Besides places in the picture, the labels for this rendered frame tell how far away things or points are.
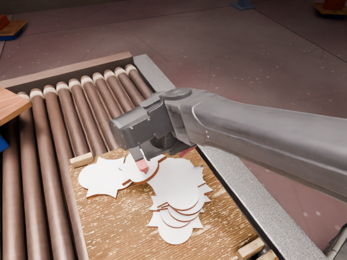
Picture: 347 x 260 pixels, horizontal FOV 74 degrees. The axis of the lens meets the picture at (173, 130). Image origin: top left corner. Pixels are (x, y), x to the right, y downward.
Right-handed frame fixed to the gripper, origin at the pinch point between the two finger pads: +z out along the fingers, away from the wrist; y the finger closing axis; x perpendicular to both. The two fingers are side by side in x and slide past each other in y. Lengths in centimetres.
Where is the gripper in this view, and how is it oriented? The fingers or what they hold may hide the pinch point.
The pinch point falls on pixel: (162, 162)
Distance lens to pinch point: 56.7
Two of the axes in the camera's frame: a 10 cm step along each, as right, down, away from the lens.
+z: -0.4, 6.6, 7.5
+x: 4.9, 6.6, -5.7
